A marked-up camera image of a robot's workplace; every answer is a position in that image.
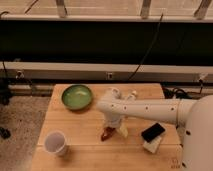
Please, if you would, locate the red chili pepper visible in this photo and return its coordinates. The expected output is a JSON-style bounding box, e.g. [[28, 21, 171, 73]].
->
[[101, 127, 115, 141]]

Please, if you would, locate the white plastic bottle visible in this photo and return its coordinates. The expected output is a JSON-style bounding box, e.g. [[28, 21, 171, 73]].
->
[[125, 90, 137, 100]]

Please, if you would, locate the white sponge block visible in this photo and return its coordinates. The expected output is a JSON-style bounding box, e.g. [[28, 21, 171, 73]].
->
[[143, 136, 162, 154]]

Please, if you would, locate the black smartphone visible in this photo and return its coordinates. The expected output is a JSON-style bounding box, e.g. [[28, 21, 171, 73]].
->
[[141, 123, 165, 142]]

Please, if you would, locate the black floor cable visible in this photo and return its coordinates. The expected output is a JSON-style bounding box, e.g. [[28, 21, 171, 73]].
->
[[162, 87, 194, 100]]

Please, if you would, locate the green ceramic bowl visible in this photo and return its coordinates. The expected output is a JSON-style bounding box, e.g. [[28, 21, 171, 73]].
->
[[61, 84, 93, 110]]

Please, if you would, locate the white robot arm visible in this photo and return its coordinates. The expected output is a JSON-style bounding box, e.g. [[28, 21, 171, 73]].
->
[[97, 88, 213, 171]]

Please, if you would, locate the black object on floor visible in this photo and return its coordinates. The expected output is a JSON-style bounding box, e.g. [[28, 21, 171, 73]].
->
[[0, 127, 11, 139]]

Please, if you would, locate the black hanging cable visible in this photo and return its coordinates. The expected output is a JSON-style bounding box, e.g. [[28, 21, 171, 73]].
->
[[126, 13, 164, 83]]

